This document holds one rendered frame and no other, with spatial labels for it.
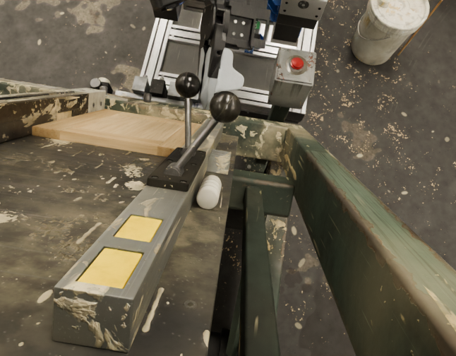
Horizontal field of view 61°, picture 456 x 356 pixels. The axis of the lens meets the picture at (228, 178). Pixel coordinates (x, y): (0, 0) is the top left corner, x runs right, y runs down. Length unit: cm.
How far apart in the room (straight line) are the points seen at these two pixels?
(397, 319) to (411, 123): 211
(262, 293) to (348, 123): 187
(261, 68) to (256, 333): 177
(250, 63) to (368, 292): 177
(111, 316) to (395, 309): 21
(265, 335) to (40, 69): 224
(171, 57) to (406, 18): 120
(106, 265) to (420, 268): 25
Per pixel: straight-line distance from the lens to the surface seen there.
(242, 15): 57
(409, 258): 38
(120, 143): 80
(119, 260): 29
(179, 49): 211
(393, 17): 223
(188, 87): 57
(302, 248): 202
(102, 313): 26
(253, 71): 205
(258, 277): 49
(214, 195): 51
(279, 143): 117
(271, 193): 85
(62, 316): 27
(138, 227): 35
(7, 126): 80
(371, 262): 39
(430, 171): 236
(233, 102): 45
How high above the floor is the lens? 197
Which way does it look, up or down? 75 degrees down
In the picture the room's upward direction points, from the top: 7 degrees clockwise
